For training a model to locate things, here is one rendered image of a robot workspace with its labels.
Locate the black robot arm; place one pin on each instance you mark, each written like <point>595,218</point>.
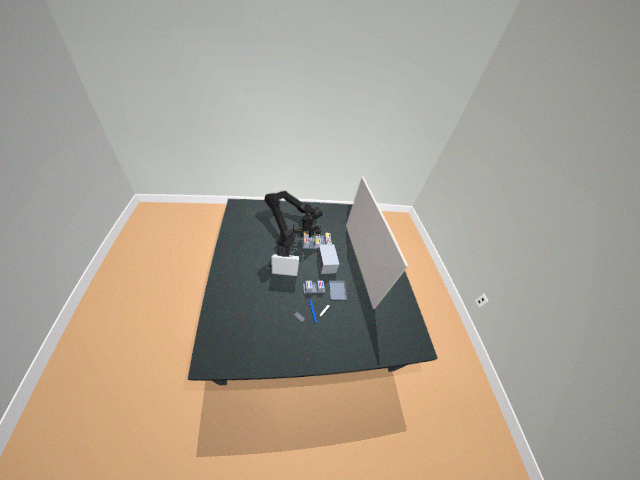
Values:
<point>286,236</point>

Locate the white flat panel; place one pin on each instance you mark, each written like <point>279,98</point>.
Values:
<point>379,256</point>

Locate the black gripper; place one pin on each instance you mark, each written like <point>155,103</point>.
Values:
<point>306,227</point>

